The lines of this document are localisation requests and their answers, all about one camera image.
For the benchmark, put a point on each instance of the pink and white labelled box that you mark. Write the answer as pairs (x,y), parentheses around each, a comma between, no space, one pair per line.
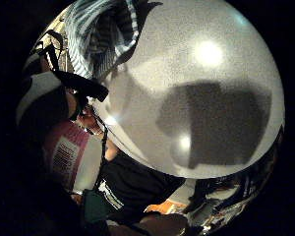
(76,154)

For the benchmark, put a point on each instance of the blue white striped cloth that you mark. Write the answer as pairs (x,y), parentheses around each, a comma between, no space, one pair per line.
(98,36)

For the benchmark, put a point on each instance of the the person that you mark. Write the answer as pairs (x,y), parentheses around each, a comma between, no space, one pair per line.
(134,183)

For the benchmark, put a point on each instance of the dark green pouch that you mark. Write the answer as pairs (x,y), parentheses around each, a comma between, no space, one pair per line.
(94,206)

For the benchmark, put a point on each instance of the orange object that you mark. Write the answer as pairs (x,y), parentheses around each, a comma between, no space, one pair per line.
(161,207)

